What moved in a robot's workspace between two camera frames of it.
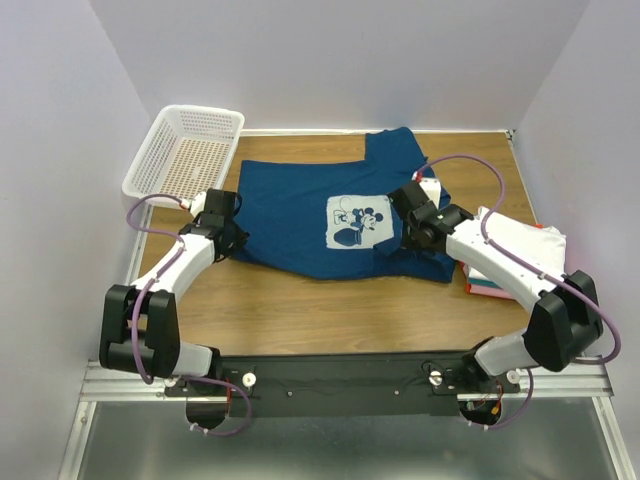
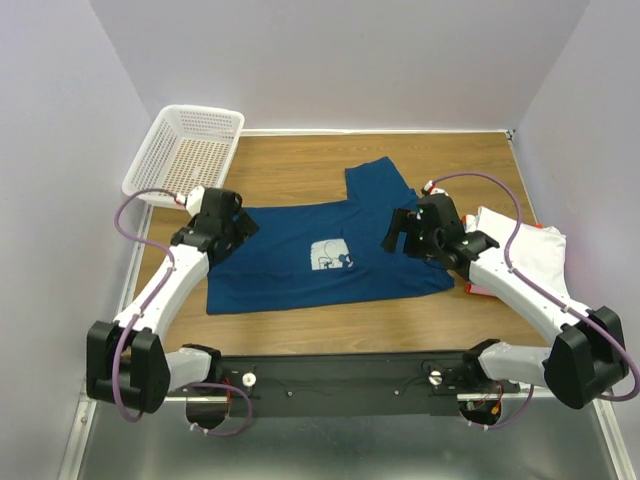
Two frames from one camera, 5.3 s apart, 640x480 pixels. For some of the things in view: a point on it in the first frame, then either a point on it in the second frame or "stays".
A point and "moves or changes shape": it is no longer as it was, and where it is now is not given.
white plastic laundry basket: [190, 149] stays
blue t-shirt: [332, 217] moves or changes shape
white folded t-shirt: [541, 247] stays
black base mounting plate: [333, 385] stays
